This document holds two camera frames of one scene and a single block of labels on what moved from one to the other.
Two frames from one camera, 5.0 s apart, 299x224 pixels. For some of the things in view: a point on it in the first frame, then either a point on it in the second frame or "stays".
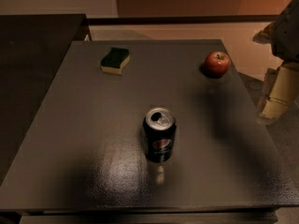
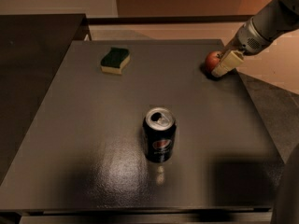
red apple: x=217 y=63 stays
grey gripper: x=287 y=35 → x=248 y=40
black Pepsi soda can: x=160 y=134 stays
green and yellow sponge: x=114 y=61 stays
